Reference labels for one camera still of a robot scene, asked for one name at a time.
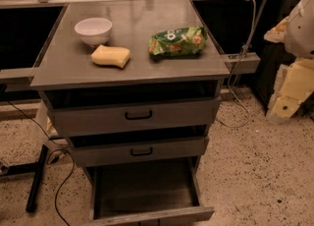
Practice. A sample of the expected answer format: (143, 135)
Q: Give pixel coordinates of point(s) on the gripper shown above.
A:
(301, 34)

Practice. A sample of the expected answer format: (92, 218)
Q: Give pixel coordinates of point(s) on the green chip bag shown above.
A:
(178, 42)

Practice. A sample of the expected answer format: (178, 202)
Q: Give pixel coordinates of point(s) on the black table leg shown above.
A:
(37, 168)

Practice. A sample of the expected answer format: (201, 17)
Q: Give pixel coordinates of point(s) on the grey middle drawer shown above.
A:
(100, 155)

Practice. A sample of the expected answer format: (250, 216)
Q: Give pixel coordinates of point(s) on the white bowl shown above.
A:
(94, 31)

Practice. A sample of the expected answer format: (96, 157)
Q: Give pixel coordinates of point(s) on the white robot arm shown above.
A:
(296, 31)

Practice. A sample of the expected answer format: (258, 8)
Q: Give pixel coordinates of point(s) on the grey top drawer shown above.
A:
(97, 120)

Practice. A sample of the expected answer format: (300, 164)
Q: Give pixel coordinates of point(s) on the yellow sponge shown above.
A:
(111, 56)

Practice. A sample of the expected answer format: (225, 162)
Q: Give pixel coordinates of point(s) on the grey drawer cabinet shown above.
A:
(67, 78)

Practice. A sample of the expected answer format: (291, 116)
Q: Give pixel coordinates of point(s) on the grey bottom drawer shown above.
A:
(151, 193)

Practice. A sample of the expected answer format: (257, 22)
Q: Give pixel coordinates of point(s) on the grey drawer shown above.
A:
(151, 193)
(100, 155)
(97, 120)

